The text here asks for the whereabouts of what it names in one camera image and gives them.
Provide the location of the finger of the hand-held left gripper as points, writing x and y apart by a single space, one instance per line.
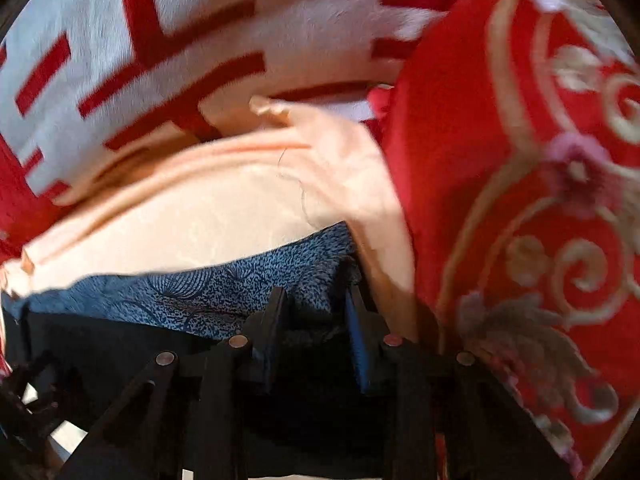
25 410

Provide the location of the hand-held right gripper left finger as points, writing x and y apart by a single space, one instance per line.
272 332

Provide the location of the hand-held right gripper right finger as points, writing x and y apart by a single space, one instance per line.
357 347

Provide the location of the black pants with blue waistband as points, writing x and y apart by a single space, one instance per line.
200 305

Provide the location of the peach cloth sheet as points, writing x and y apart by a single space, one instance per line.
200 220

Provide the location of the red embroidered pillow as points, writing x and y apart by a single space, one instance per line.
450 160

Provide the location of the red white printed blanket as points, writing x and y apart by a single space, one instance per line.
100 35

